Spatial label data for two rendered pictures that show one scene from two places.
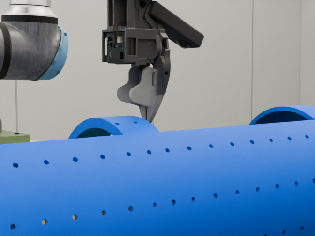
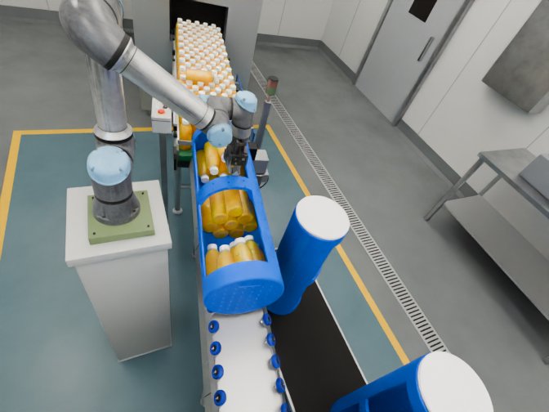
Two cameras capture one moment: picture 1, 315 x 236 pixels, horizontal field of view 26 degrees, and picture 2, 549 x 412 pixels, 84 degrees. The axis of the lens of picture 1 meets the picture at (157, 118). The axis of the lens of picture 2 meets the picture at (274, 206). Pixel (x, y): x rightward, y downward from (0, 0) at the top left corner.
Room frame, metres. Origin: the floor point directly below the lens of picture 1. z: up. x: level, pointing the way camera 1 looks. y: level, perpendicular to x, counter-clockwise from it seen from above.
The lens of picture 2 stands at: (0.75, 0.91, 2.09)
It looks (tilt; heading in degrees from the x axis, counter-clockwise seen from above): 46 degrees down; 278
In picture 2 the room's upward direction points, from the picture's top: 20 degrees clockwise
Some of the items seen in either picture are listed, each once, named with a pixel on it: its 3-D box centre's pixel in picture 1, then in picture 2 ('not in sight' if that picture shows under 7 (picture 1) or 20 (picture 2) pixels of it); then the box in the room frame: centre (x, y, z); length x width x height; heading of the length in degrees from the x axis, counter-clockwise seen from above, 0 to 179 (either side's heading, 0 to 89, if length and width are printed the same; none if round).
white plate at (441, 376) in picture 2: not in sight; (454, 392); (0.00, 0.35, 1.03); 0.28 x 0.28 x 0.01
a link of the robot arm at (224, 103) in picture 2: not in sight; (215, 109); (1.16, 0.10, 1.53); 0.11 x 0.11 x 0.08; 35
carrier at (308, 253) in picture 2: not in sight; (296, 262); (0.66, -0.18, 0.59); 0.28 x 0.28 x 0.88
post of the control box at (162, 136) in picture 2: not in sight; (164, 184); (1.70, -0.34, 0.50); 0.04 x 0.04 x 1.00; 35
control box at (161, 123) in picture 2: not in sight; (162, 114); (1.70, -0.34, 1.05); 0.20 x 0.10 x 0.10; 125
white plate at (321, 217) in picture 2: not in sight; (323, 216); (0.66, -0.18, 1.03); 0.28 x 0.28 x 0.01
